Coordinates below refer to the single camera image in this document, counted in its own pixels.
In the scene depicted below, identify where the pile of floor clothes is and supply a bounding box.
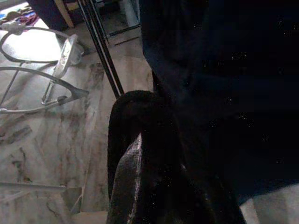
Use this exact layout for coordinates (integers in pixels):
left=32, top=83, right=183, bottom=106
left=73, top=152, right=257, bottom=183
left=0, top=7, right=38, bottom=26

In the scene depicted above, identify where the black garment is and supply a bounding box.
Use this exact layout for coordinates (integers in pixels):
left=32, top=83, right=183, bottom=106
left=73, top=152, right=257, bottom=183
left=107, top=90, right=190, bottom=224

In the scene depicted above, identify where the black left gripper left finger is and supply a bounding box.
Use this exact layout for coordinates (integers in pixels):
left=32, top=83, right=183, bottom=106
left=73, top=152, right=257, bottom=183
left=109, top=133, right=143, bottom=224

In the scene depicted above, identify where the black metal drying rack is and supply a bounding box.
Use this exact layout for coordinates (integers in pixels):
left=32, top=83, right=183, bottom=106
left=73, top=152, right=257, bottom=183
left=77, top=0, right=143, bottom=98

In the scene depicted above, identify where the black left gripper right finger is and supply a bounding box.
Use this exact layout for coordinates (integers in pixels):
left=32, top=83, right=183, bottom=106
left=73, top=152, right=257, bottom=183
left=149, top=163, right=243, bottom=224

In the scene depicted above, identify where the white baby bouncer frame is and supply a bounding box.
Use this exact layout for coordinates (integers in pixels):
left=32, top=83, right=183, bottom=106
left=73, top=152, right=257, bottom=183
left=0, top=25, right=91, bottom=115

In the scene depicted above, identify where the navy hanging garment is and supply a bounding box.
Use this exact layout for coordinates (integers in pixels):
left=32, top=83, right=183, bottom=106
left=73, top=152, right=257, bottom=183
left=139, top=0, right=299, bottom=203

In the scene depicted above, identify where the dark purple stool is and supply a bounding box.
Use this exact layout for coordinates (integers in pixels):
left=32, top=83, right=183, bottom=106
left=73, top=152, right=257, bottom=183
left=27, top=0, right=75, bottom=31

